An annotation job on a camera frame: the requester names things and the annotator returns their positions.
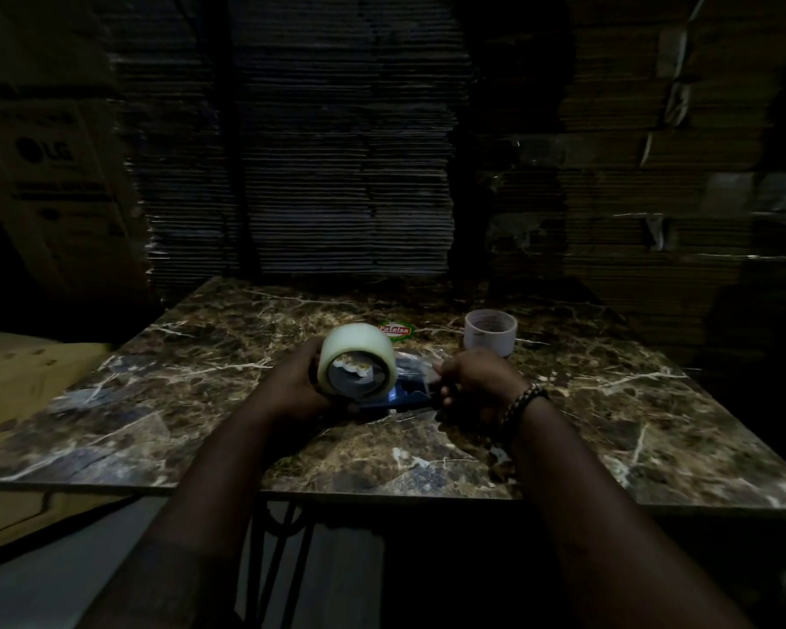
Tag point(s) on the clear packing tape roll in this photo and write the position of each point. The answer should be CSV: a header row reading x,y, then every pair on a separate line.
x,y
357,361

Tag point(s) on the blue tape dispenser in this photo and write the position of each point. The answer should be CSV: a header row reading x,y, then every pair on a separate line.
x,y
403,386

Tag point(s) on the printed brown cardboard box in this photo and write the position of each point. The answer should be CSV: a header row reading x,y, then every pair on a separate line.
x,y
52,189

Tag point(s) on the empty white tape core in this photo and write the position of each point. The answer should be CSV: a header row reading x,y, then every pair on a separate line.
x,y
490,332

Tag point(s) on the person's left fingers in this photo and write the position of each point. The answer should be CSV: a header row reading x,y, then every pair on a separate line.
x,y
333,402

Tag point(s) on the person's right hand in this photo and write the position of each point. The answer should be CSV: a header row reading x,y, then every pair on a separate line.
x,y
475,379

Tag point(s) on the person's left hand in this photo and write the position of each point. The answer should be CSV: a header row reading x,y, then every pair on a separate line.
x,y
291,386

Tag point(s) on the stack of flattened grey cardboard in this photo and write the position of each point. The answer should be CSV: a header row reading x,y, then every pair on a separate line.
x,y
301,137

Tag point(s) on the black metal table frame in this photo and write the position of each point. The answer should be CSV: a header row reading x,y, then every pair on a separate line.
x,y
281,563

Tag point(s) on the plain cardboard sheet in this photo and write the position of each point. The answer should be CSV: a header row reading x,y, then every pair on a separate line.
x,y
19,412

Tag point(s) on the person's right forearm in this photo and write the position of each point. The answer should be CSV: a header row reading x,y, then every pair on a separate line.
x,y
602,517

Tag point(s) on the person's left forearm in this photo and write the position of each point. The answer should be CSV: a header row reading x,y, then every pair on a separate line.
x,y
196,517

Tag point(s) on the person's right fingers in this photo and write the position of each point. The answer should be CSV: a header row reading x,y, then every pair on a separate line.
x,y
447,394

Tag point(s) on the stack of flattened brown cardboard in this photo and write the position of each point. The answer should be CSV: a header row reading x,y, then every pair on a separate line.
x,y
648,157

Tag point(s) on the oval red green sticker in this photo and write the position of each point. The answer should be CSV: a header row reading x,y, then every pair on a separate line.
x,y
394,330

